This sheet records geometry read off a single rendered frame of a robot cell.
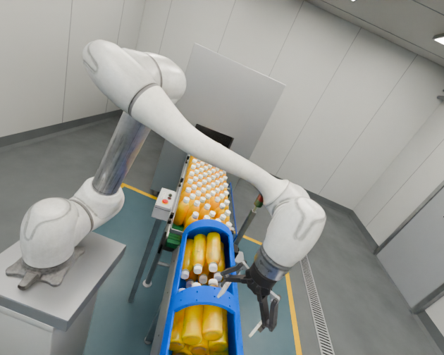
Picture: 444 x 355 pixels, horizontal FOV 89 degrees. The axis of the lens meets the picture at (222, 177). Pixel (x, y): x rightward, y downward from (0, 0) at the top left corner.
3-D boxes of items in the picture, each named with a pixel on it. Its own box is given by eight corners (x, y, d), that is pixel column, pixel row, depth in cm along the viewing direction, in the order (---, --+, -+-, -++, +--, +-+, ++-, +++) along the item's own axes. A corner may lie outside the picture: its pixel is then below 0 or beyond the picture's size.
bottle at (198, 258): (207, 244, 122) (206, 272, 106) (194, 244, 122) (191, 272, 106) (206, 233, 119) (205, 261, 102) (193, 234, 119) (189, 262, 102)
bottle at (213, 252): (213, 229, 117) (212, 258, 101) (223, 236, 119) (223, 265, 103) (204, 237, 120) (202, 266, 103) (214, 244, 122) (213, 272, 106)
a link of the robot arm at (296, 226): (299, 278, 51) (298, 244, 63) (340, 229, 45) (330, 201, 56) (256, 254, 53) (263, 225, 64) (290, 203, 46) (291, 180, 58)
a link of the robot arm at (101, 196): (56, 216, 93) (98, 194, 112) (85, 242, 92) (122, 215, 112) (124, 34, 57) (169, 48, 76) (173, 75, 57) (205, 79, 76)
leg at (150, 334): (143, 344, 167) (165, 292, 140) (145, 335, 172) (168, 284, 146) (151, 345, 168) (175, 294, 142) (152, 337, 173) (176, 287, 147)
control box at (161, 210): (151, 217, 138) (155, 203, 133) (158, 198, 155) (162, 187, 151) (166, 221, 140) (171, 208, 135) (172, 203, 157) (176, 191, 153)
